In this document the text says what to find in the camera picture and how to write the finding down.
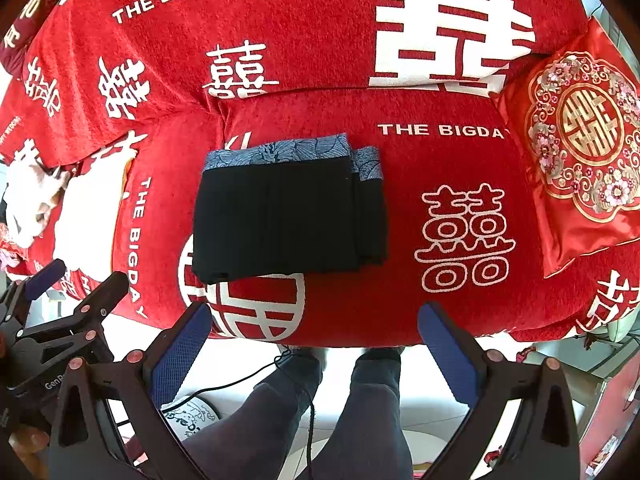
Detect operator's legs grey trousers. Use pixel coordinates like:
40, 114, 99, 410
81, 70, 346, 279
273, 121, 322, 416
159, 347, 321, 480

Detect person's right leg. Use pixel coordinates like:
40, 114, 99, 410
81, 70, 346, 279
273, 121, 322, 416
295, 346, 417, 480

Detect person's left leg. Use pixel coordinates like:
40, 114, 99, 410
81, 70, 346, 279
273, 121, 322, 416
184, 347, 325, 480

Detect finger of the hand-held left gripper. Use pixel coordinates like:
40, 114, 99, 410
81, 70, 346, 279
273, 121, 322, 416
0, 258, 67, 333
15, 271, 130, 361

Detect person's leg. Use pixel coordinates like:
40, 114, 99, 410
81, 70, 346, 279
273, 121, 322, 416
184, 347, 325, 480
295, 346, 417, 480

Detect red printed sofa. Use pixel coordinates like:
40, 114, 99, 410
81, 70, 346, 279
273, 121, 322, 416
0, 0, 640, 348

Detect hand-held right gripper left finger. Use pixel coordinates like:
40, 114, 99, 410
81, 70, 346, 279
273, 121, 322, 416
47, 302, 213, 480

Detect red embroidered cushion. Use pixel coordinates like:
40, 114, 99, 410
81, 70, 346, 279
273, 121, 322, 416
492, 16, 640, 278

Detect black pants with blue waistband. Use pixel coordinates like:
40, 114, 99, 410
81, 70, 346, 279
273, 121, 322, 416
191, 132, 390, 285

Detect white crumpled cloth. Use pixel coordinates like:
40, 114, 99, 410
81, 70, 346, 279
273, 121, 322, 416
4, 159, 72, 248

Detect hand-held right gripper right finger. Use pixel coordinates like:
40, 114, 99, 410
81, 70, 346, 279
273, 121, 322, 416
417, 302, 583, 480

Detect red box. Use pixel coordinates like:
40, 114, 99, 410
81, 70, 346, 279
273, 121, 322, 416
580, 377, 633, 476

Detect white round patterned disc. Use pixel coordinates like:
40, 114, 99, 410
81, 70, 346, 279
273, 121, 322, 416
160, 392, 224, 442

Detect person's left hand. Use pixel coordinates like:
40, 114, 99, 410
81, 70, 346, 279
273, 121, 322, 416
6, 424, 53, 480

